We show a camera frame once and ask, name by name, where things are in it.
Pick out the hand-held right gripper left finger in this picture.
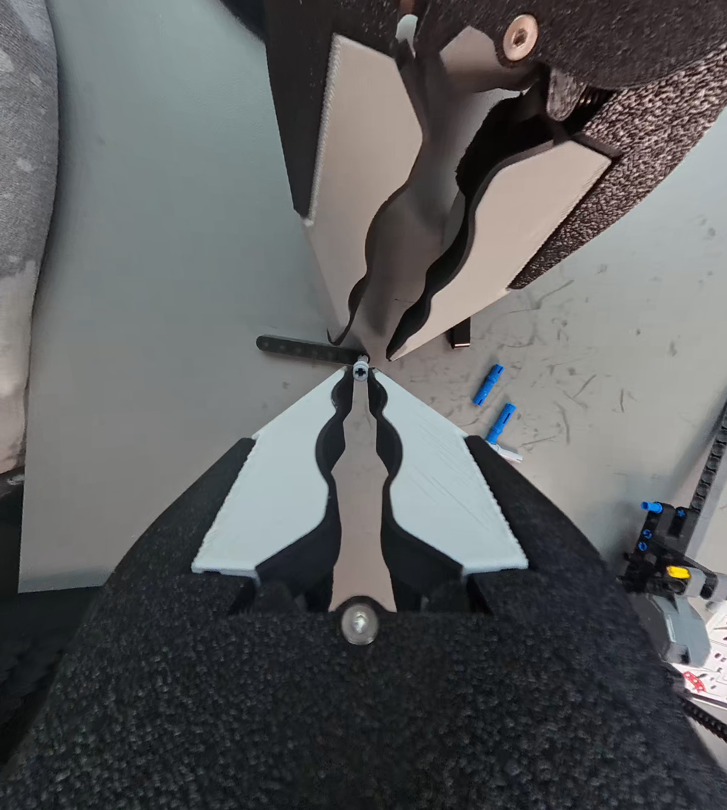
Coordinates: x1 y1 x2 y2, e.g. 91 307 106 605
191 367 347 613

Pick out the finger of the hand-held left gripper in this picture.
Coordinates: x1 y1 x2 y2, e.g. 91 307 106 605
303 33 429 348
386 136 612 363

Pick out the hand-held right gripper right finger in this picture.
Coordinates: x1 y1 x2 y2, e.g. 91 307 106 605
369 367 529 613

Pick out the short black perforated toy beam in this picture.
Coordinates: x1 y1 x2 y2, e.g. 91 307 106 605
256 334 366 366

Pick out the blue toy connector pin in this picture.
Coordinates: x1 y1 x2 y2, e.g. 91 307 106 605
472 364 505 406
485 403 517 444

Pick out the black and grey toy assembly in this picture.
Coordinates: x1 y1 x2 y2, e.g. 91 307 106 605
617 500 727 665

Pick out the long black perforated toy beam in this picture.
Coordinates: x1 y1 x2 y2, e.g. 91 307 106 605
686 373 727 539

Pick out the black ribbed cable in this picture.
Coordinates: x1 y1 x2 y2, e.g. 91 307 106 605
676 693 727 776

